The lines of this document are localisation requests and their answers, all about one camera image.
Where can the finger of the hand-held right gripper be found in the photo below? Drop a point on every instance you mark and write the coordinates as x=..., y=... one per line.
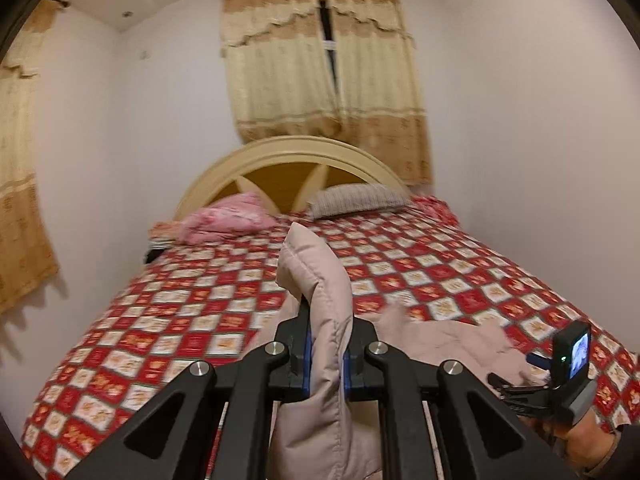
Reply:
x=505, y=384
x=539, y=360

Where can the pink folded blanket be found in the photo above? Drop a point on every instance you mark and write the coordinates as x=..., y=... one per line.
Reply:
x=225, y=217

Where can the beige patterned window curtain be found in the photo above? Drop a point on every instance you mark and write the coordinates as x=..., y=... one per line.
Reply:
x=385, y=95
x=275, y=70

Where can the pink quilted jacket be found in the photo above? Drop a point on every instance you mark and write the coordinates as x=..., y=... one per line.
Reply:
x=320, y=285

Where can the beige patterned side curtain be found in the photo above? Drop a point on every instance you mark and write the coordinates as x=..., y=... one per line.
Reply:
x=20, y=185

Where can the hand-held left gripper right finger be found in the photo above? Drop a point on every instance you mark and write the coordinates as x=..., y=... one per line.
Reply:
x=346, y=370

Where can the cream wooden bed headboard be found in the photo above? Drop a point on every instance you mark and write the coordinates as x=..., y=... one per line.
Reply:
x=280, y=147

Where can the person's right hand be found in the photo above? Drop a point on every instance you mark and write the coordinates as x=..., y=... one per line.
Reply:
x=585, y=442

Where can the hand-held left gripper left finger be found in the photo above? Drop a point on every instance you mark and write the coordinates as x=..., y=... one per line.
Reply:
x=307, y=360

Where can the folded patterned sheet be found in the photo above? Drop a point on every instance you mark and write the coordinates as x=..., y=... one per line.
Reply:
x=162, y=232

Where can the bed with red patterned sheet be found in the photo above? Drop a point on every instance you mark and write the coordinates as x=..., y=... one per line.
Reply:
x=200, y=285

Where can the grey striped pillow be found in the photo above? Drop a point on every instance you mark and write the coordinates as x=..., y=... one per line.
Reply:
x=355, y=199

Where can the dark window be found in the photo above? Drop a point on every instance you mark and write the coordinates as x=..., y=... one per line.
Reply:
x=327, y=30

